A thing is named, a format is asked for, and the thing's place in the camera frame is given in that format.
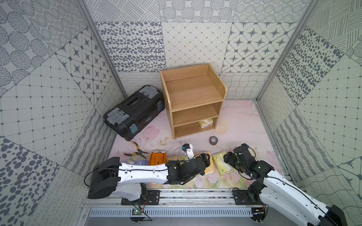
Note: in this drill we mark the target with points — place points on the green tissue pack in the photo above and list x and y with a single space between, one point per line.
206 123
220 165

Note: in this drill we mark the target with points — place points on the black plastic toolbox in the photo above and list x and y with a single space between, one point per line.
131 116

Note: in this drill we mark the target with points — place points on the orange tissue pack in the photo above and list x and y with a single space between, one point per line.
158 158

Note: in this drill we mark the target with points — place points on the aluminium mounting rail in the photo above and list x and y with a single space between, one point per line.
184 198

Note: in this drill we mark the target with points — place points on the yellow tissue pack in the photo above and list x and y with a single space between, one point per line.
211 168

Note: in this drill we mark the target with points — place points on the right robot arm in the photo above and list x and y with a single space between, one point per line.
272 189

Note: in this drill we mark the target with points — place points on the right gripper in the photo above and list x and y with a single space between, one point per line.
228 158

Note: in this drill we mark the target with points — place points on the wooden shelf unit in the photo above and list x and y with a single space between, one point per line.
192 94

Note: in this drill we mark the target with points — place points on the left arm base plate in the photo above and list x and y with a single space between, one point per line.
151 197

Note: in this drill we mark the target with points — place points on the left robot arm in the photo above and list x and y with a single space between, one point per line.
112 177

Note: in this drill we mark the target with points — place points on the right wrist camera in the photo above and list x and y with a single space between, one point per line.
245 148

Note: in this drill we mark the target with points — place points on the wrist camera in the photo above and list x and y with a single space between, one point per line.
188 149
245 148

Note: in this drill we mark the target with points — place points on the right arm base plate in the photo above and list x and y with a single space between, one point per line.
246 197

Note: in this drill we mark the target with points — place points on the purple tissue pack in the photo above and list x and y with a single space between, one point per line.
141 162

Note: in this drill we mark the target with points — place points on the grey tape roll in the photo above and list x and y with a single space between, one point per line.
213 140

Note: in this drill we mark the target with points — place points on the yellow handled pliers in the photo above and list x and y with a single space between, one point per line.
139 152

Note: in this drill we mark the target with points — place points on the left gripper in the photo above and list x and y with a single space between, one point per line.
203 161

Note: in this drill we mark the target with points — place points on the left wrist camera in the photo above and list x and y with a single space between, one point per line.
188 149

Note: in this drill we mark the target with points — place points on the beige tissue pack shelf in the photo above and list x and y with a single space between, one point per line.
177 158

